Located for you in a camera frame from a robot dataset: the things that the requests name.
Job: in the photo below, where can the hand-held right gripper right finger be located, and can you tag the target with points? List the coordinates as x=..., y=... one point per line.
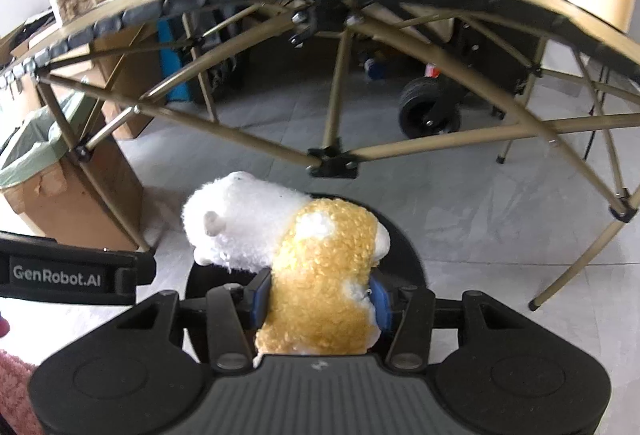
x=382, y=305

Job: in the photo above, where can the pink fleece clothing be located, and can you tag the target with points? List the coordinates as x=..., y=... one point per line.
x=15, y=390

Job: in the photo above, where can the cardboard box with liner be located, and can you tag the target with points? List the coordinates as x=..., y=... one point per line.
x=75, y=205

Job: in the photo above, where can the white and yellow plush toy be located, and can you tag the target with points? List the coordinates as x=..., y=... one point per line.
x=320, y=275

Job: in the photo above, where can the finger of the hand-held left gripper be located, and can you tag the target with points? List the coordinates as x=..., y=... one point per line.
x=140, y=270

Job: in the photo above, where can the blue can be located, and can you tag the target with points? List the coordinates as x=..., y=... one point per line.
x=375, y=69

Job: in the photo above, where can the black round trash bin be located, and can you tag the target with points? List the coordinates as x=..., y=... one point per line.
x=405, y=260

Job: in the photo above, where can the person's left hand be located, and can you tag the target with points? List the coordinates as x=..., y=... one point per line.
x=3, y=326

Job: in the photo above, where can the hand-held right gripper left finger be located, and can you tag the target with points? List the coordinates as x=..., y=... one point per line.
x=260, y=300

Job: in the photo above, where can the plain cardboard box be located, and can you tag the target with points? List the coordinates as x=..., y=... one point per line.
x=112, y=80

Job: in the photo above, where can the green plastic liner bag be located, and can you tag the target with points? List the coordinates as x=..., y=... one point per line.
x=30, y=150

